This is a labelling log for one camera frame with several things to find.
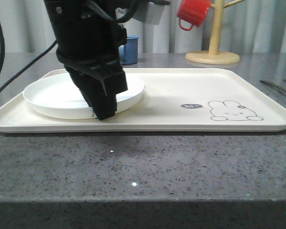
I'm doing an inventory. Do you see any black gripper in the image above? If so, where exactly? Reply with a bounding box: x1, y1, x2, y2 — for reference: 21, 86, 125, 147
44, 0, 128, 120

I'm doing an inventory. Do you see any white round plate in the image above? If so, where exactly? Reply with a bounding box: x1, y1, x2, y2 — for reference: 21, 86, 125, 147
22, 73, 145, 120

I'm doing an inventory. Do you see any blue enamel mug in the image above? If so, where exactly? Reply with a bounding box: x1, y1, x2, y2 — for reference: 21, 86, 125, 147
119, 35, 139, 65

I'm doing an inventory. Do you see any beige rabbit serving tray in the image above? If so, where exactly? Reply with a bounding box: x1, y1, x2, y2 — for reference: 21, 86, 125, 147
0, 68, 286, 133

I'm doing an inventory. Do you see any wooden mug tree stand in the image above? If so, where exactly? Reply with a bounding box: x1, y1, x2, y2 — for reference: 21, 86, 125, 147
185, 0, 242, 64

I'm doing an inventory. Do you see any red enamel mug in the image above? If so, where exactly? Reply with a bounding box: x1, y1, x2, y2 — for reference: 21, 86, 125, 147
177, 0, 211, 31

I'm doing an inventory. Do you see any thin black cable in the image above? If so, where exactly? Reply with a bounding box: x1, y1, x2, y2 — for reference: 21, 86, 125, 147
0, 40, 58, 102

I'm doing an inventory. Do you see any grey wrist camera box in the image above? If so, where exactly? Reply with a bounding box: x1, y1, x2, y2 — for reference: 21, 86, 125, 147
133, 2, 165, 25

